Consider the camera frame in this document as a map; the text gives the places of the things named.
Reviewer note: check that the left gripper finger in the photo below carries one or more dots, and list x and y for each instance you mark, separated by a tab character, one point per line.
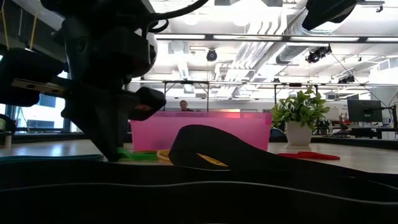
119	124
90	118

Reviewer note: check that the green rubber band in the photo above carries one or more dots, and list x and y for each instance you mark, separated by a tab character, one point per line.
140	156

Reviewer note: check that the large blue rubber band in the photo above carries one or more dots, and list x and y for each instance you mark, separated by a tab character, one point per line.
46	158

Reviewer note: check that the wide black rubber band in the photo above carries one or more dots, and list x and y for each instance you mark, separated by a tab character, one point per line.
217	143

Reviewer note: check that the red rubber band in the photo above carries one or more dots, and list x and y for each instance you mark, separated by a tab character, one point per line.
320	156

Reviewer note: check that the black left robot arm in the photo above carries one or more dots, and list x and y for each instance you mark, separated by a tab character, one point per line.
93	6

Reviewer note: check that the pink translucent plastic bin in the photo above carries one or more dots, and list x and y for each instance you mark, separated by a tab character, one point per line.
155	130

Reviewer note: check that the orange rubber band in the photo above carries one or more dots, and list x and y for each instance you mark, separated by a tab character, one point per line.
147	152

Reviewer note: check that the yellow rubber band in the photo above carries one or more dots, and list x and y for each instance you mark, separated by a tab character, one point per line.
162	156

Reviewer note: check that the black ceiling spotlight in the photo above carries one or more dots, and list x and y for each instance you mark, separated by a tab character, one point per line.
346	80
315	55

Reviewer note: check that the person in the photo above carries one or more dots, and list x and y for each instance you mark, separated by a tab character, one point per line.
184	105

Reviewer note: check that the black curved chair back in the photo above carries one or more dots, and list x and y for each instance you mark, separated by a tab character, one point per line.
7	124

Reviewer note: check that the long ceiling light bar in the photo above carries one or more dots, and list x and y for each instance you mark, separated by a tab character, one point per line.
248	37

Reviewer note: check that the black computer monitor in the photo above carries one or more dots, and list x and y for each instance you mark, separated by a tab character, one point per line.
363	110

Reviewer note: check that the green plant in white pot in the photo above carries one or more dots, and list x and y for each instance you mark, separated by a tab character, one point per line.
298	133

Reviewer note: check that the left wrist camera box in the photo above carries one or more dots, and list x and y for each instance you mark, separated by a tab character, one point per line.
149	102

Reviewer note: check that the silver ceiling duct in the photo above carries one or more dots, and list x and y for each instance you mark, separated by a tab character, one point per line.
298	37

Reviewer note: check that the black aluminium table frame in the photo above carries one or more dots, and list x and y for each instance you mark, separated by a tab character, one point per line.
37	138

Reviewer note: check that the black metal rig frame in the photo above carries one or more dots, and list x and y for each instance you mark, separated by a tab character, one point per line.
295	84
186	82

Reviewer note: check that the black ceiling dome camera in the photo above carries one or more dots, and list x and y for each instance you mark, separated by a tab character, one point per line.
211	56

